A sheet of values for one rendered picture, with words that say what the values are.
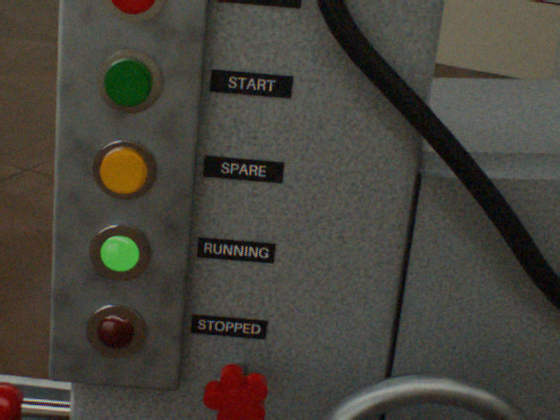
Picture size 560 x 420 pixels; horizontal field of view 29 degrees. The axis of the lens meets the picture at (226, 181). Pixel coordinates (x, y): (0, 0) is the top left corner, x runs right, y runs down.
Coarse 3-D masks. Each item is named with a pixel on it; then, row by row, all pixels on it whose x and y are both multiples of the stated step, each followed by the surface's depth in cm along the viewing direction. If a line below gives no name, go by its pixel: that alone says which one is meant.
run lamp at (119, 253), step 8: (112, 240) 61; (120, 240) 61; (128, 240) 61; (104, 248) 62; (112, 248) 61; (120, 248) 61; (128, 248) 61; (136, 248) 62; (104, 256) 62; (112, 256) 61; (120, 256) 61; (128, 256) 61; (136, 256) 62; (112, 264) 62; (120, 264) 62; (128, 264) 62
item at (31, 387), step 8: (0, 376) 86; (8, 376) 86; (16, 376) 87; (16, 384) 86; (24, 384) 86; (32, 384) 86; (40, 384) 86; (48, 384) 86; (56, 384) 86; (64, 384) 86; (24, 392) 86; (32, 392) 86; (40, 392) 86; (48, 392) 86; (56, 392) 86; (64, 392) 86
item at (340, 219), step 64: (384, 0) 58; (256, 64) 60; (320, 64) 60; (256, 128) 61; (320, 128) 61; (384, 128) 61; (256, 192) 62; (320, 192) 62; (384, 192) 62; (192, 256) 64; (320, 256) 64; (384, 256) 64; (320, 320) 65; (384, 320) 65; (192, 384) 67; (320, 384) 67
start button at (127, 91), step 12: (132, 60) 58; (108, 72) 58; (120, 72) 58; (132, 72) 58; (144, 72) 58; (108, 84) 58; (120, 84) 58; (132, 84) 58; (144, 84) 58; (120, 96) 58; (132, 96) 58; (144, 96) 58
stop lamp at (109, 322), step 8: (104, 320) 63; (112, 320) 63; (120, 320) 63; (128, 320) 63; (104, 328) 63; (112, 328) 63; (120, 328) 63; (128, 328) 63; (104, 336) 63; (112, 336) 63; (120, 336) 63; (128, 336) 63; (104, 344) 64; (112, 344) 64; (120, 344) 64; (128, 344) 64
